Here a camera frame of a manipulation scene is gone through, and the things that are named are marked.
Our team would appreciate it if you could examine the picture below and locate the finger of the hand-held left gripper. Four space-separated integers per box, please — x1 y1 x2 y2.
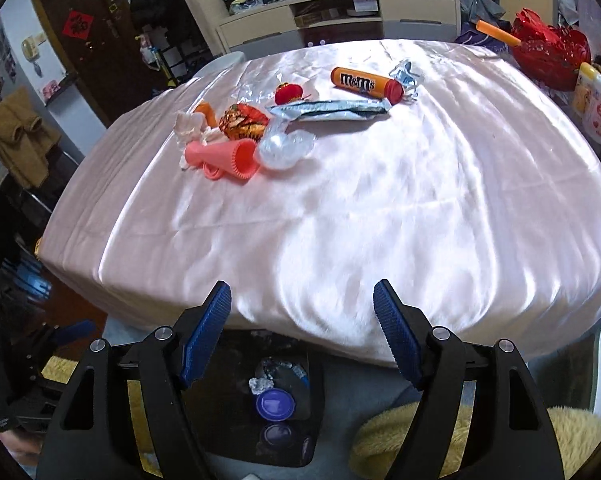
45 320 97 348

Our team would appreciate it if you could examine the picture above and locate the purple bag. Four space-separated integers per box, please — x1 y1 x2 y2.
455 27 511 53

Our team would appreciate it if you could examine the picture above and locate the orange candy tube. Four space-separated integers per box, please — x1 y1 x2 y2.
331 66 405 102

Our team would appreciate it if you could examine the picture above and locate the orange handle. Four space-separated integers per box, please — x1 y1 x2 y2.
477 19 522 45

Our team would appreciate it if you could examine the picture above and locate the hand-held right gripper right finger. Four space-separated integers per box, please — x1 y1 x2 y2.
373 279 566 480

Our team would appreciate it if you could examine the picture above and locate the child scooter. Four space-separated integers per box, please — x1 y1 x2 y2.
138 35 181 86

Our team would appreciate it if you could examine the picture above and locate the red openwork basket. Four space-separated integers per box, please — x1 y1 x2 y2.
511 8 592 92

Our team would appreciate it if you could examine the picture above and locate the black trash bin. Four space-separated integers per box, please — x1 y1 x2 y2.
180 330 326 466

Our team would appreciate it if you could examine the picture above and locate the red lantern ornament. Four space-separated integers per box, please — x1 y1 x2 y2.
274 77 314 106

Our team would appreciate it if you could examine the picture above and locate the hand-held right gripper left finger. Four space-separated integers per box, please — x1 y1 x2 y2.
35 281 232 480

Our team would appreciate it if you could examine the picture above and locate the wall intercom phone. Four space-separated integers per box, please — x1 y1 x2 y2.
20 35 48 63

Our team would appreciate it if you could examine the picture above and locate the clear plastic wrapper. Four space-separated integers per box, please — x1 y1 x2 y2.
257 120 315 170

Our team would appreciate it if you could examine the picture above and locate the small orange wrapper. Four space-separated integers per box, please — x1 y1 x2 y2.
193 102 218 128

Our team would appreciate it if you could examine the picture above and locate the dark wooden door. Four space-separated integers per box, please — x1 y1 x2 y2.
25 0 176 126

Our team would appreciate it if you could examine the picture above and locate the purple round lid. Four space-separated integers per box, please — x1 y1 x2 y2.
255 388 295 421

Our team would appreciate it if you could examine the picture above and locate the pink plastic cone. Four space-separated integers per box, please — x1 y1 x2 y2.
184 139 258 181

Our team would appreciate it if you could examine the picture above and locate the cream television cabinet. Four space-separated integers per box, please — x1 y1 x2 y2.
215 0 461 56

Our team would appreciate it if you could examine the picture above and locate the brown jacket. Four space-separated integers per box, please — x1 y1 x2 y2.
0 85 61 188

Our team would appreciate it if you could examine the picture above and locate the blue white wrapper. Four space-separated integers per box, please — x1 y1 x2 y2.
389 59 424 100

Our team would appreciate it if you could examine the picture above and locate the silver foil packet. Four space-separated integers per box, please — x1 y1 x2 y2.
269 97 392 123

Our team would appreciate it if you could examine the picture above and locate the red door decoration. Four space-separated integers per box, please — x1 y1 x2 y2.
61 8 94 38

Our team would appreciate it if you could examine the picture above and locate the yellow fluffy cloth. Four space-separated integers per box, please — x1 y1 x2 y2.
348 402 601 480

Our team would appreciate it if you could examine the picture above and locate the white tissue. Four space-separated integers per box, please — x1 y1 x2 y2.
174 111 224 171

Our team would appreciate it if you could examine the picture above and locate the red gold foil wrapper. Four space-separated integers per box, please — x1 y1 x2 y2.
218 103 271 140

